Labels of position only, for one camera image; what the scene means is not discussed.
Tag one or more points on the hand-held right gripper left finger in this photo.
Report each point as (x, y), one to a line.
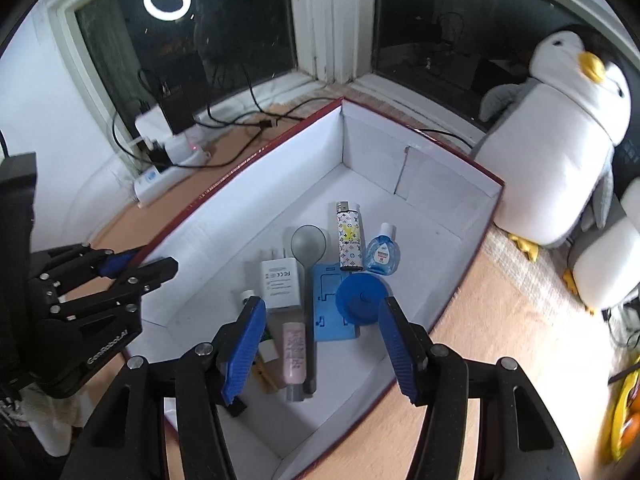
(245, 345)

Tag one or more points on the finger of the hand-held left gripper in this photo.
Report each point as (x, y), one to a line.
(116, 262)
(155, 270)

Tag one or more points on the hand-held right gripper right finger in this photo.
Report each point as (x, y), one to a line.
(400, 350)

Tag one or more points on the white capped tube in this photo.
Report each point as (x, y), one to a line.
(247, 296)

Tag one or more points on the pink tube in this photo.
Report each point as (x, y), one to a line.
(294, 355)

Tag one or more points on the blue round lid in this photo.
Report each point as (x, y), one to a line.
(362, 300)

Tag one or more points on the white wall charger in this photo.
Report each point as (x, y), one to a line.
(281, 280)

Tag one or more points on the blue plastic holder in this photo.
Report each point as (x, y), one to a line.
(325, 310)

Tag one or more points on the blue eye drop bottle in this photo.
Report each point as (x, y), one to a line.
(382, 255)

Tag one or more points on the grey plastic spoon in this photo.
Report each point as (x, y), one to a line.
(308, 245)

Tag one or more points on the patterned white lighter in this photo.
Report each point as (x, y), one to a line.
(350, 237)

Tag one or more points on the white cardboard box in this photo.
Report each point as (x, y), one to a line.
(380, 180)

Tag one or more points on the white cloth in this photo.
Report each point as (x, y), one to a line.
(50, 425)

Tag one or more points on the white power strip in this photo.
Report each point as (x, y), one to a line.
(165, 177)

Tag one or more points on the black USB charger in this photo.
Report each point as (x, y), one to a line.
(157, 155)

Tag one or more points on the white plug adapter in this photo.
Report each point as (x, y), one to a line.
(185, 149)

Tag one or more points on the white flat power adapter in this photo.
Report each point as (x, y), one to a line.
(150, 125)

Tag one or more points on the black power adapter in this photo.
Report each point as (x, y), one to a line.
(177, 112)

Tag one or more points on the small penguin plush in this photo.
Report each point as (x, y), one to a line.
(610, 260)

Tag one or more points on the yellow object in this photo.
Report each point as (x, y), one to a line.
(622, 410)

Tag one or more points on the large penguin plush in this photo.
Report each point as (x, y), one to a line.
(550, 160)

